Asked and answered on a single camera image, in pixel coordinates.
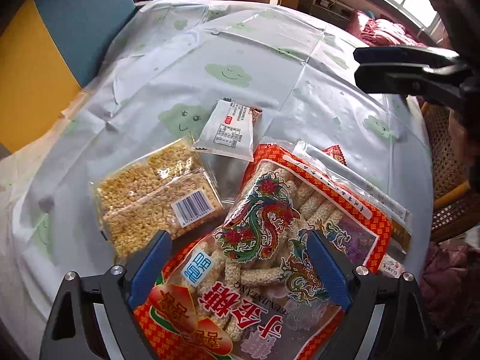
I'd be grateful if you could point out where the large red sesame candy bag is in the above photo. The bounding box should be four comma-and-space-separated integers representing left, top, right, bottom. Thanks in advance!
135, 143, 393, 359

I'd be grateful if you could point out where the clear puffed rice cake pack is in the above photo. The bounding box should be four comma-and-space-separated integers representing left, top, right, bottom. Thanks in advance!
93, 137, 223, 262

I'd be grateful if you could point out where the small white snack packet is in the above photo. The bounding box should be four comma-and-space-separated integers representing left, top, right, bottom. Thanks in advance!
192, 99, 263, 162

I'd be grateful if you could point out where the pink floral snack bar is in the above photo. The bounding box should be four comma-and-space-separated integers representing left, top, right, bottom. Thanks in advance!
378, 253, 404, 279

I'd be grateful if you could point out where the pink bedding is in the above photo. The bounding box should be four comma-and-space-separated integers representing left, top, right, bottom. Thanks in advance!
346, 10, 425, 47

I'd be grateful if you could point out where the white gold stick sachet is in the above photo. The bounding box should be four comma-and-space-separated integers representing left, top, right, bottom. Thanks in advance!
293, 140, 413, 254

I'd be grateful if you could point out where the red patterned candy bar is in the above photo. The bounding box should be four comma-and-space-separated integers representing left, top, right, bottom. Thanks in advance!
322, 145, 347, 166

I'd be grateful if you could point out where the wicker chair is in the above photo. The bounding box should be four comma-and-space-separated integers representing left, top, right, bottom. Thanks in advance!
421, 102, 479, 243

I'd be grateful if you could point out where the grey yellow blue chair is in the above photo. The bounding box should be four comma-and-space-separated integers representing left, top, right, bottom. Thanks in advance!
1, 0, 136, 156

